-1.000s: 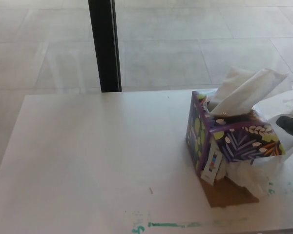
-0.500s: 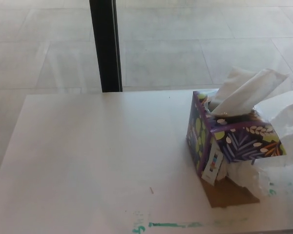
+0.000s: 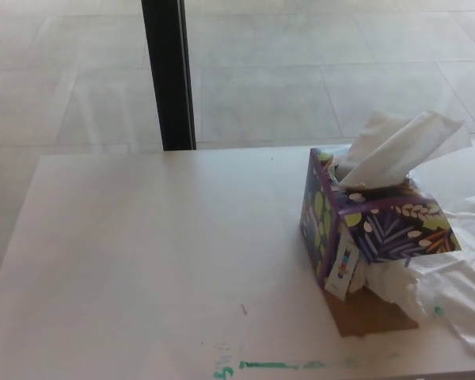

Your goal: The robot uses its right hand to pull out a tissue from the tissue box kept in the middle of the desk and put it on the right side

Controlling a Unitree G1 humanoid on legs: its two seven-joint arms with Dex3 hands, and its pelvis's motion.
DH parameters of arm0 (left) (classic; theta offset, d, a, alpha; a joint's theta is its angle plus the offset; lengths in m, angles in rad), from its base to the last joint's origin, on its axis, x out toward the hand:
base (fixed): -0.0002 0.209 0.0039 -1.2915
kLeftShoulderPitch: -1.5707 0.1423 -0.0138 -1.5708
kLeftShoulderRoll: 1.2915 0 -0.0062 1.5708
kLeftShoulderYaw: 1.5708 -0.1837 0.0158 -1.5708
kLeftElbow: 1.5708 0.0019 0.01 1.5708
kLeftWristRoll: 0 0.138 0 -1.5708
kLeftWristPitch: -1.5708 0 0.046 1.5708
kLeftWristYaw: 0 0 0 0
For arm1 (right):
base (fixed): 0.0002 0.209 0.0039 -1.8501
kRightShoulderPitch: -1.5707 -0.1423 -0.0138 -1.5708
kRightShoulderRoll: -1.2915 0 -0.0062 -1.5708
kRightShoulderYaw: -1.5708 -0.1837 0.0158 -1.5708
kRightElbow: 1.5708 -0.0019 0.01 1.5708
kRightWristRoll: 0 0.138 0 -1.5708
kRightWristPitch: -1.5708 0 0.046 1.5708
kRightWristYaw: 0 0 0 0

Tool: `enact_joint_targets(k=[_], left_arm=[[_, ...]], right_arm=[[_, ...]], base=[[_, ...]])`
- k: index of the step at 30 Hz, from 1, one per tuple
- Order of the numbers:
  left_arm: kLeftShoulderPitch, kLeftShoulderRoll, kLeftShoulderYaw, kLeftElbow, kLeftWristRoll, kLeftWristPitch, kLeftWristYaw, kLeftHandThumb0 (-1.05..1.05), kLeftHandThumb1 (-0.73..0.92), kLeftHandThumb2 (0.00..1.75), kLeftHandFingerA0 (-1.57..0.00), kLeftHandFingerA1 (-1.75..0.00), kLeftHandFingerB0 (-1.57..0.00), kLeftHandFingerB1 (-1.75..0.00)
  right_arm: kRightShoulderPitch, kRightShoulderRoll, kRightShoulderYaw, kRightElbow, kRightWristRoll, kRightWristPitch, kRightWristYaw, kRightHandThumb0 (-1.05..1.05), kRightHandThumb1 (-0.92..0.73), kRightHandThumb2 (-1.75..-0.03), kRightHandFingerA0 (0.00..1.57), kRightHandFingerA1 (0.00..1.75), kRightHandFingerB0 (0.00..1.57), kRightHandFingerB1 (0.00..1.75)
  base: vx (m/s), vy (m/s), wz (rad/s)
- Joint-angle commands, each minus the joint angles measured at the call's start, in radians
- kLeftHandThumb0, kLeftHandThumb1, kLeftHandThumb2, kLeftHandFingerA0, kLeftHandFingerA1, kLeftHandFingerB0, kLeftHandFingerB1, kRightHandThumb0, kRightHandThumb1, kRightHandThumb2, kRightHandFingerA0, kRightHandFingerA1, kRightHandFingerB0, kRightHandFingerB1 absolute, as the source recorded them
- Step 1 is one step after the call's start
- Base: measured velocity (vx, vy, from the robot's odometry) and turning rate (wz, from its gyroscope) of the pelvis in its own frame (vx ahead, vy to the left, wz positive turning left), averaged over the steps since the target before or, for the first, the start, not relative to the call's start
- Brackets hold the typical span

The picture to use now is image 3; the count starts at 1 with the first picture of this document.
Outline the white pulled-out tissue sheet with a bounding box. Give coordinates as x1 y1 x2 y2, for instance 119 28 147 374
409 196 475 362

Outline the purple floral tissue box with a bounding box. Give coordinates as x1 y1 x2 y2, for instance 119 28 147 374
299 146 463 337

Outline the crumpled white tissue wad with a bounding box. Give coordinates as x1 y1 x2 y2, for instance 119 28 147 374
350 259 428 321

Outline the black window frame post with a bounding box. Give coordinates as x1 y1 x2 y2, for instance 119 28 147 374
140 0 197 152

